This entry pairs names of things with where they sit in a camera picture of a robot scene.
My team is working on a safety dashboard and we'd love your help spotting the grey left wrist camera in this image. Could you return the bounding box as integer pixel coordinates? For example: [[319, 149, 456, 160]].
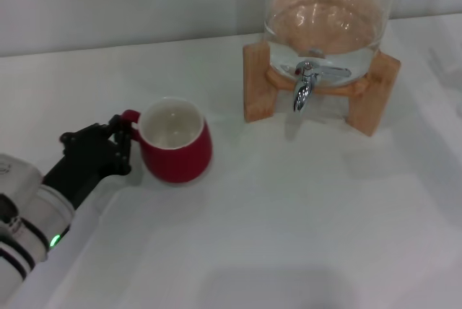
[[0, 153, 43, 194]]

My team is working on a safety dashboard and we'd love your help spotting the red ceramic cup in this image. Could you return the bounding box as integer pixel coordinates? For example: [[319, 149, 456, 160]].
[[121, 96, 214, 185]]

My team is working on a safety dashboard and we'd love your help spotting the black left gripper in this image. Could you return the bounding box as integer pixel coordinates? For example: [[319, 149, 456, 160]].
[[42, 113, 140, 212]]

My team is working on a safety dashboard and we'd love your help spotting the chrome faucet tap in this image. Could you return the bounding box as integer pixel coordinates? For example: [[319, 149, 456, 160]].
[[292, 59, 352, 113]]

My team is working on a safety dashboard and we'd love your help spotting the glass water dispenser jar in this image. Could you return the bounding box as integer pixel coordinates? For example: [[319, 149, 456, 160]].
[[263, 0, 393, 81]]

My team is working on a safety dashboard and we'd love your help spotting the wooden dispenser stand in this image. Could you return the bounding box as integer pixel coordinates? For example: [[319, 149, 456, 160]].
[[243, 41, 402, 137]]

